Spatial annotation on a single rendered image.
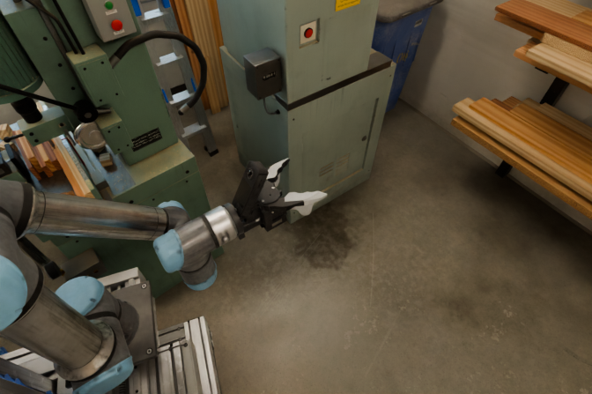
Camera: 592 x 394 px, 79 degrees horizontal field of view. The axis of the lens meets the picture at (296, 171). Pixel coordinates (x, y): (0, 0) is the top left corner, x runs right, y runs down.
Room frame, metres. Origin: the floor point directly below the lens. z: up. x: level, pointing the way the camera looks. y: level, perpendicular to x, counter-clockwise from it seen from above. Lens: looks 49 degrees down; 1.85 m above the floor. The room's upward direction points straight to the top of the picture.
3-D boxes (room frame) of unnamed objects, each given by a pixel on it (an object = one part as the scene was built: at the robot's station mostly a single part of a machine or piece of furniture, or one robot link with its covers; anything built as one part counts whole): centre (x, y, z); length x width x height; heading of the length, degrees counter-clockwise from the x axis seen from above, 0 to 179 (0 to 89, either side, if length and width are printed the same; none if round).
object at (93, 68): (0.93, 0.60, 1.23); 0.09 x 0.08 x 0.15; 130
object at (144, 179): (0.99, 0.77, 0.76); 0.57 x 0.45 x 0.09; 130
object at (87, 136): (0.90, 0.69, 1.02); 0.12 x 0.03 x 0.12; 130
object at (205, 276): (0.38, 0.23, 1.12); 0.11 x 0.08 x 0.11; 34
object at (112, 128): (0.91, 0.62, 1.02); 0.09 x 0.07 x 0.12; 40
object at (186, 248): (0.36, 0.22, 1.21); 0.11 x 0.08 x 0.09; 124
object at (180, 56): (1.83, 0.73, 0.58); 0.27 x 0.25 x 1.16; 37
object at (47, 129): (0.92, 0.85, 1.03); 0.14 x 0.07 x 0.09; 130
